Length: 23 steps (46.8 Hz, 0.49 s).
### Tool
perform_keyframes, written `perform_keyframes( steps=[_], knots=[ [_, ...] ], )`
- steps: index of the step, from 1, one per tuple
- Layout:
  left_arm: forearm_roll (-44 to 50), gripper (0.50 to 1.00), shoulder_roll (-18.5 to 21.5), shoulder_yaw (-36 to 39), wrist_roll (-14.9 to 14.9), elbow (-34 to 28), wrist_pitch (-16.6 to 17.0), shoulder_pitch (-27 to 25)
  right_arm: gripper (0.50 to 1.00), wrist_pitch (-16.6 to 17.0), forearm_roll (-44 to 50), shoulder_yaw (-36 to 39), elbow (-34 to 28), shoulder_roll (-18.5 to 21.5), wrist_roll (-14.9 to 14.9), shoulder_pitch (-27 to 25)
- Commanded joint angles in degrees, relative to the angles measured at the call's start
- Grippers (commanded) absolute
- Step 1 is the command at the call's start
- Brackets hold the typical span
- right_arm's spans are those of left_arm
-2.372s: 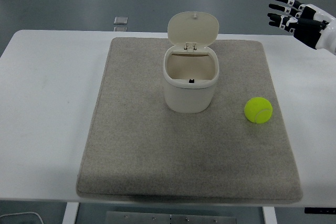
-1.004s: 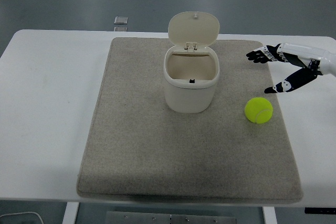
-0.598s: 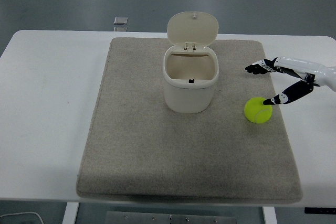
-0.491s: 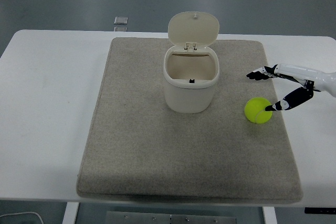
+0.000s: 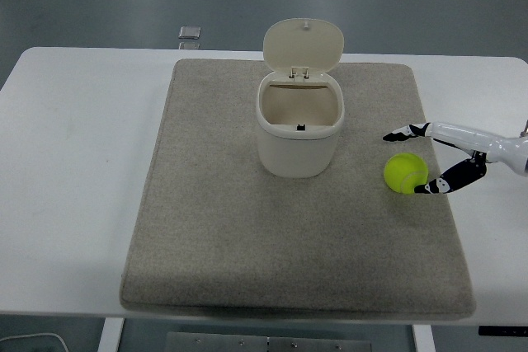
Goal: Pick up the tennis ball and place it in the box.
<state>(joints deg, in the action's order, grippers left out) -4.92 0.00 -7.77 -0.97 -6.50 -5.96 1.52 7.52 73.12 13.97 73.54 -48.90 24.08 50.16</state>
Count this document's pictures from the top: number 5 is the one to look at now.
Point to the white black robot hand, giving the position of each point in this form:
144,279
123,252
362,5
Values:
466,135

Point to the yellow-green tennis ball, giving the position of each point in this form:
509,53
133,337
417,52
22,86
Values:
401,168

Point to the cream lidded plastic box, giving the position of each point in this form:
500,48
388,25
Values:
295,152

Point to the black table control panel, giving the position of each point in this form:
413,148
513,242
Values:
503,331

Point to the white table leg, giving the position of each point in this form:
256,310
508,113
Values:
422,339
110,335

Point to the grey felt table mat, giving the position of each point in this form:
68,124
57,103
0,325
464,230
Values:
255,236

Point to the grey metal plate with screws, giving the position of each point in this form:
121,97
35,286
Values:
317,345
214,344

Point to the small metal floor plate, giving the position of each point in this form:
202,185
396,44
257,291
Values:
189,45

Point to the large square metal floor plate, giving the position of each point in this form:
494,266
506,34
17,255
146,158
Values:
190,31

